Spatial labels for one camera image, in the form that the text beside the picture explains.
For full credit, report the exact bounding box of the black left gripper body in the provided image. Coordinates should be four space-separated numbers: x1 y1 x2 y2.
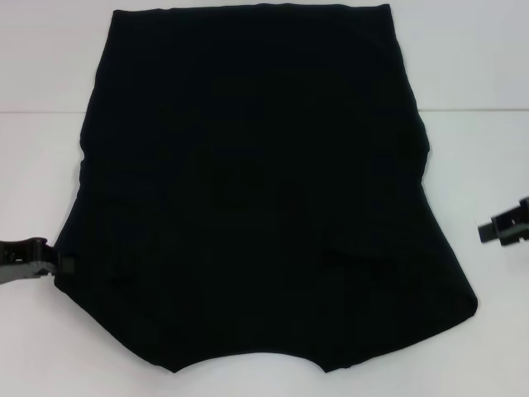
0 236 54 287

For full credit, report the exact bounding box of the black t-shirt with white print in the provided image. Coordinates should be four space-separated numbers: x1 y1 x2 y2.
53 3 481 365

